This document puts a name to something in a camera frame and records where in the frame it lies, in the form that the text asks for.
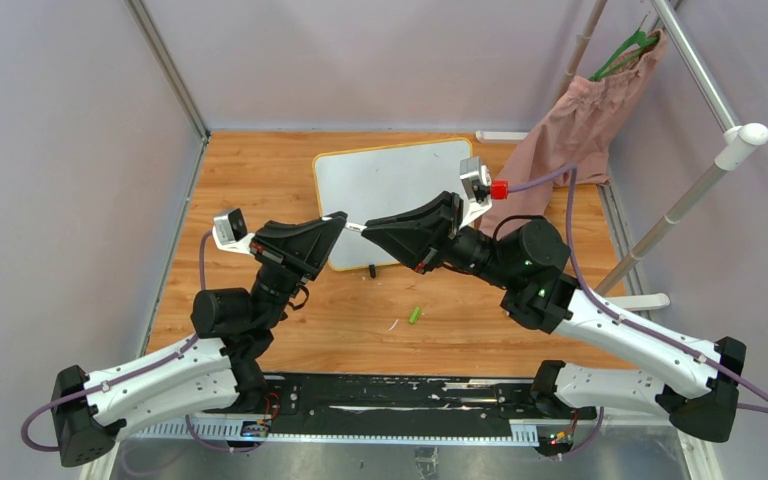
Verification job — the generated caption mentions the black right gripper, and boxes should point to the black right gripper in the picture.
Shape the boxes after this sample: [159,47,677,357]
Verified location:
[361,192,517,291]

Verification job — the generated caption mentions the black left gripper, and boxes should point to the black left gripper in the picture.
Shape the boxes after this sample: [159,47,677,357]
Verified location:
[250,215,348,330]

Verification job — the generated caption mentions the yellow-framed whiteboard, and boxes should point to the yellow-framed whiteboard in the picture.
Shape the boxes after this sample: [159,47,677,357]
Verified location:
[311,137,475,272]

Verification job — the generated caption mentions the green marker cap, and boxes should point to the green marker cap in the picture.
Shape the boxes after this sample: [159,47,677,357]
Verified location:
[408,307,421,325]

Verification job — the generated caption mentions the white green marker pen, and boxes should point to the white green marker pen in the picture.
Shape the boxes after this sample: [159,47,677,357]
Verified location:
[344,222,366,233]

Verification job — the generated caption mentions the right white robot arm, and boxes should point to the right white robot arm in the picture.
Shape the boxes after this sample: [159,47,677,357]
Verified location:
[361,192,746,443]

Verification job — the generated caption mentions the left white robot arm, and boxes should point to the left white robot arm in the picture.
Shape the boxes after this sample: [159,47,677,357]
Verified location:
[49,209,348,468]

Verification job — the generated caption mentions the pink cloth shorts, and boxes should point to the pink cloth shorts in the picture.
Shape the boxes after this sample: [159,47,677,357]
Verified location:
[476,29,669,240]

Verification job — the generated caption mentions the green clothes hanger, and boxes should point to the green clothes hanger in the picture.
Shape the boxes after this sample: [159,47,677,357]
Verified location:
[588,29,660,82]

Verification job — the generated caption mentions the white metal clothes rack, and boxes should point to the white metal clothes rack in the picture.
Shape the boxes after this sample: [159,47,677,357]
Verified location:
[475,0,768,314]

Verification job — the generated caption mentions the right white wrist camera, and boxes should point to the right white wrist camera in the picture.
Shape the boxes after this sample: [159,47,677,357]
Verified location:
[459,156,492,228]

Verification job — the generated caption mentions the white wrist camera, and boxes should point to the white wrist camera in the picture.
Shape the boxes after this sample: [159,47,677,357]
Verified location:
[212,208,254,255]
[459,156,492,228]

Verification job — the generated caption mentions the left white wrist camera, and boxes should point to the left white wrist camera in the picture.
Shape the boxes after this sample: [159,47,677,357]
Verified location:
[212,208,254,255]

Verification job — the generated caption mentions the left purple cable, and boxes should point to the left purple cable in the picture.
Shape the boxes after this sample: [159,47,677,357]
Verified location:
[20,228,259,455]

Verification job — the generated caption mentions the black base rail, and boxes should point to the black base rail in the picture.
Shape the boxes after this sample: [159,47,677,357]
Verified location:
[131,372,597,451]

